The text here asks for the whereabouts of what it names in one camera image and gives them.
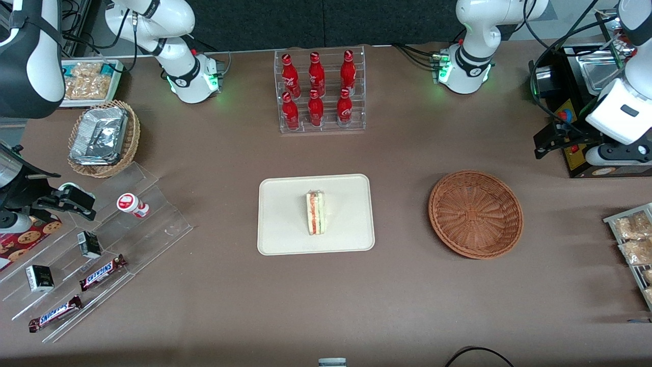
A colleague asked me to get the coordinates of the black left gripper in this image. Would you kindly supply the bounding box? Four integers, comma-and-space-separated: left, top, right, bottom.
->
534, 121, 604, 159

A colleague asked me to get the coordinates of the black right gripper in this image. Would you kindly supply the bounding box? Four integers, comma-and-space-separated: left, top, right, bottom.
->
18, 176, 97, 221

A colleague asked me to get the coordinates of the triangle sandwich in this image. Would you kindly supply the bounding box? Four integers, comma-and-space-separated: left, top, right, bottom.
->
306, 190, 326, 236

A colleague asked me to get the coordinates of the light tan wicker basket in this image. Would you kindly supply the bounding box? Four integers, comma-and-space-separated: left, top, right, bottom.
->
67, 100, 141, 178

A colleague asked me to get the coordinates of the round brown wicker basket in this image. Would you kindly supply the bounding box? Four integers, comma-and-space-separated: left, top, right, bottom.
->
428, 170, 524, 260

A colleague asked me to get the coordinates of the tray of packaged snacks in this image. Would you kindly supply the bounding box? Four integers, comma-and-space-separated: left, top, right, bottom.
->
604, 203, 652, 311

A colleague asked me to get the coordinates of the white tray with snacks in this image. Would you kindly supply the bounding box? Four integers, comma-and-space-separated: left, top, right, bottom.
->
60, 59, 125, 109

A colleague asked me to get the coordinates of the cream plastic tray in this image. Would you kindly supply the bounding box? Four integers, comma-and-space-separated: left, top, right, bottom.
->
257, 174, 376, 256

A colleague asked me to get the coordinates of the black food warmer appliance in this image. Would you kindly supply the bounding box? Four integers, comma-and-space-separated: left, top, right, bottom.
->
530, 8, 652, 179

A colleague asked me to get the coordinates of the small black carton box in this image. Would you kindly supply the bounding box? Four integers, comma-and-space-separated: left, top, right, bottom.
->
25, 265, 55, 293
77, 231, 102, 259

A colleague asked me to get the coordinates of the red cookie box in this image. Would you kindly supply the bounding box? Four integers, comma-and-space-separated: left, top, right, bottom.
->
0, 217, 63, 271

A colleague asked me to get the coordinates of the small white red-capped bottle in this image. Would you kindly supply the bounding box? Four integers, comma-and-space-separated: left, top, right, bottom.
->
117, 193, 150, 219

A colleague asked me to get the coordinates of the stack of foil trays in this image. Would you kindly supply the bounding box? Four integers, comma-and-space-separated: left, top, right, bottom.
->
69, 106, 129, 166

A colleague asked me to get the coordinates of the brown Snickers bar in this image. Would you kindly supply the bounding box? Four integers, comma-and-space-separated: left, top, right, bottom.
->
28, 295, 83, 333
79, 254, 128, 292

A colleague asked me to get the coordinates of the steel food pan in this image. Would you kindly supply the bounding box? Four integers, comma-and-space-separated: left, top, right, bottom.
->
580, 51, 621, 95

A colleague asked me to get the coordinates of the clear acrylic stepped display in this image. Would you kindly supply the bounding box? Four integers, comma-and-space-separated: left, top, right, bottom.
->
0, 162, 194, 343

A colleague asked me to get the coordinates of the clear bag of snacks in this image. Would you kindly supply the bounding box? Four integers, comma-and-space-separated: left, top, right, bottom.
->
71, 62, 103, 78
65, 75, 114, 100

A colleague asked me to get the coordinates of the clear bag of crackers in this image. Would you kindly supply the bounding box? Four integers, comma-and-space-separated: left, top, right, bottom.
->
614, 212, 652, 240
619, 239, 652, 266

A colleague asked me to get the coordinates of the red cola bottle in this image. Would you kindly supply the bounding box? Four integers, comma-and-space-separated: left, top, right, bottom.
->
308, 89, 324, 127
340, 50, 357, 92
282, 54, 301, 98
309, 52, 327, 97
282, 92, 300, 130
336, 88, 353, 128

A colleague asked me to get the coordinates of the clear acrylic bottle rack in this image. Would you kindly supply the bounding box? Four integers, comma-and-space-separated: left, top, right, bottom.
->
274, 46, 366, 134

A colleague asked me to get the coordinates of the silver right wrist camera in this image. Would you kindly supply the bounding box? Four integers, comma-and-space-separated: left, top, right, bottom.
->
0, 212, 32, 234

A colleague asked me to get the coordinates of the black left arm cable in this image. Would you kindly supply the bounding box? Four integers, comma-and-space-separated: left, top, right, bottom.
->
521, 0, 624, 110

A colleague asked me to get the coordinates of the black base cable bundle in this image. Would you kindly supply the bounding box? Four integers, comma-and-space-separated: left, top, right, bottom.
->
392, 43, 449, 69

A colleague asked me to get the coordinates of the black floor cable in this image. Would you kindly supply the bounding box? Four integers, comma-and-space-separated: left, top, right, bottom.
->
444, 347, 515, 367

